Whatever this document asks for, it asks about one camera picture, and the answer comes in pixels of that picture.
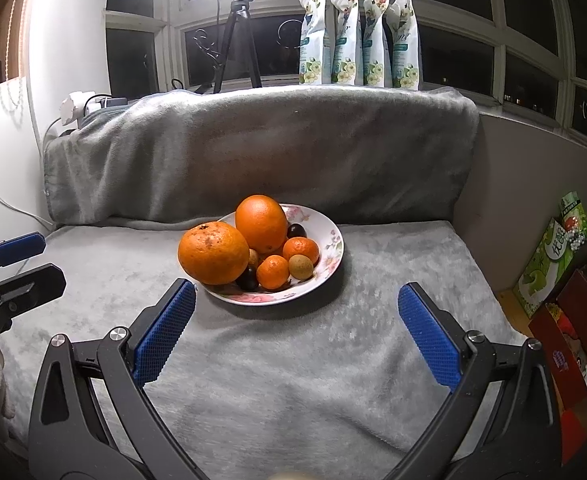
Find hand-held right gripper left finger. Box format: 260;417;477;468
28;278;209;480

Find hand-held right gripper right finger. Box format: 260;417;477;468
383;282;561;480

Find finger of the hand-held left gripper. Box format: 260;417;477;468
0;232;47;286
0;263;67;331

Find large rough mandarin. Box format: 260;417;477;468
178;221;251;286

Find small tangerine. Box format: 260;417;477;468
256;255;290;291
282;236;320;266

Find white floral plate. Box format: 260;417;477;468
196;203;345;307

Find large smooth orange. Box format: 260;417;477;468
235;194;289;255

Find large green printed carton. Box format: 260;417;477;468
512;217;574;318

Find dark red box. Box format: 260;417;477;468
528;270;587;411

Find white power strip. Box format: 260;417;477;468
60;91;129;125

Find small green printed box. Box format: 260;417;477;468
559;191;587;251

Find grey fleece blanket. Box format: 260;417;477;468
0;85;524;476

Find white floral refill pouch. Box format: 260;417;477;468
362;0;393;88
331;0;363;86
298;0;331;86
389;0;421;91

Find black tripod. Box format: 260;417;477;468
212;0;263;95

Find white cable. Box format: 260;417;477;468
0;117;65;223

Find curled black cable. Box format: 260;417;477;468
194;29;224;68

